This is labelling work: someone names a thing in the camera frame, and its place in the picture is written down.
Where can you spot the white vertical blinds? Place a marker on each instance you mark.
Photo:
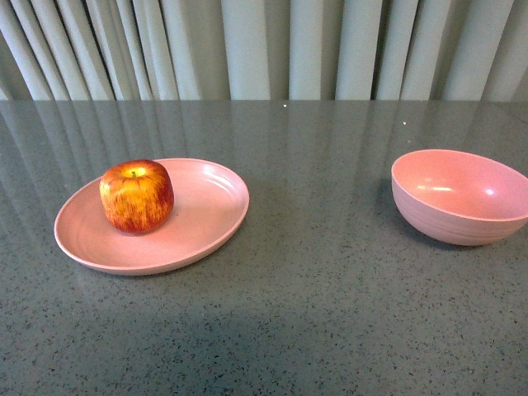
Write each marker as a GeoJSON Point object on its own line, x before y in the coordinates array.
{"type": "Point", "coordinates": [264, 50]}

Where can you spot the pink round plate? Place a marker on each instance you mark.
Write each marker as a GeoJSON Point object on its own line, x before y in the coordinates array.
{"type": "Point", "coordinates": [211, 202]}

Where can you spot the pink bowl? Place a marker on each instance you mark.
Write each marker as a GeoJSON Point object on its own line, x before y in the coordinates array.
{"type": "Point", "coordinates": [459, 198]}

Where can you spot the red yellow apple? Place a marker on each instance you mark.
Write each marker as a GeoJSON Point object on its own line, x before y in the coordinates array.
{"type": "Point", "coordinates": [137, 196]}

